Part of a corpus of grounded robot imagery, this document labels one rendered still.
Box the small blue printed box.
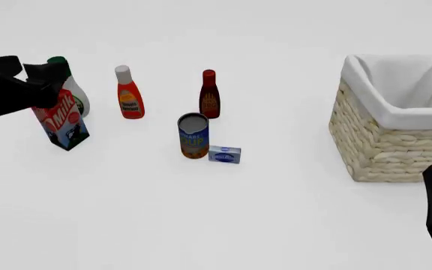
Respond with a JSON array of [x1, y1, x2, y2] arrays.
[[208, 144, 242, 165]]

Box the red ketchup bottle white cap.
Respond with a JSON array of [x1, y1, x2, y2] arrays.
[[114, 64, 146, 120]]

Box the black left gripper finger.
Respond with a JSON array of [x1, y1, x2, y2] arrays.
[[22, 61, 65, 109], [0, 55, 23, 81]]

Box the white bottle with green cap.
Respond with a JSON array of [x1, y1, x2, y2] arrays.
[[46, 55, 91, 118]]

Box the red milk carton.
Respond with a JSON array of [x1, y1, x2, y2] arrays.
[[31, 88, 91, 152]]

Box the dark red barbecue sauce bottle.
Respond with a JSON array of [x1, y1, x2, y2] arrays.
[[198, 69, 221, 119]]

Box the white cloth basket lining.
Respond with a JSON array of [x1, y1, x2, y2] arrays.
[[340, 53, 432, 132]]

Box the pale wicker basket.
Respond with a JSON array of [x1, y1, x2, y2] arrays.
[[328, 53, 432, 183]]

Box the blue soup can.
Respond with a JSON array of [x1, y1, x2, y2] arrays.
[[177, 112, 211, 160]]

